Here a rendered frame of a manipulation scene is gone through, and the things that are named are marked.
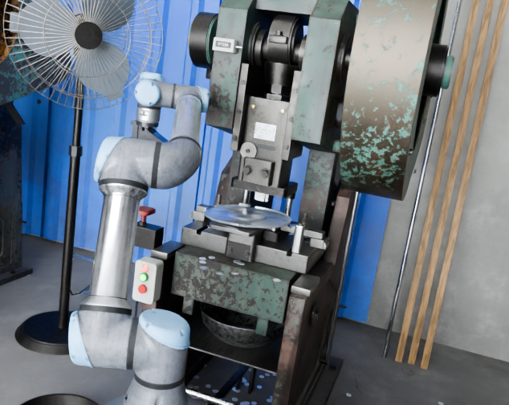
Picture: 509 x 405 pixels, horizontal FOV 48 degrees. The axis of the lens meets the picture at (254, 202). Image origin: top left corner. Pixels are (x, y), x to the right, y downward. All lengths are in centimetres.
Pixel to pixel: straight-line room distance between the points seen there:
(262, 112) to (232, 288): 58
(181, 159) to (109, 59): 103
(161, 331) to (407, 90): 81
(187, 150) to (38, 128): 253
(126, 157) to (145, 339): 42
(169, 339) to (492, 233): 212
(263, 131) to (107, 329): 87
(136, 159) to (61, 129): 239
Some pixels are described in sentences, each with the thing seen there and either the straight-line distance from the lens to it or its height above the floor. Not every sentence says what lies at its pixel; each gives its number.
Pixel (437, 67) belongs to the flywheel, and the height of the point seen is 133.
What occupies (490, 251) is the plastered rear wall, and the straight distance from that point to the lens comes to 310.
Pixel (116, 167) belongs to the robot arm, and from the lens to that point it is 136.
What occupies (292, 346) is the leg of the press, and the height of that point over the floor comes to 47.
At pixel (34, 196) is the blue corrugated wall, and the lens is 394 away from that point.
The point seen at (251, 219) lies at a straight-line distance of 181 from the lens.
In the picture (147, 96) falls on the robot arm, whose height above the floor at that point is 113.
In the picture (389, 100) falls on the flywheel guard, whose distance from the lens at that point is 147.
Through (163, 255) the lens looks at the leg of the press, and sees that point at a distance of 186.
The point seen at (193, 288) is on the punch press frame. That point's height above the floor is 54.
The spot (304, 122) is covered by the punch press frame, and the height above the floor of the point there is 112.
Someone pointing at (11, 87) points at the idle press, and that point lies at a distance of 280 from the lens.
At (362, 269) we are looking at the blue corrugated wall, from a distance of 313.
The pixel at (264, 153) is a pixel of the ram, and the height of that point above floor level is 100.
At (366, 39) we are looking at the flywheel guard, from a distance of 147.
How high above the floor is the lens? 124
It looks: 12 degrees down
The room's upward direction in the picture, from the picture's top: 8 degrees clockwise
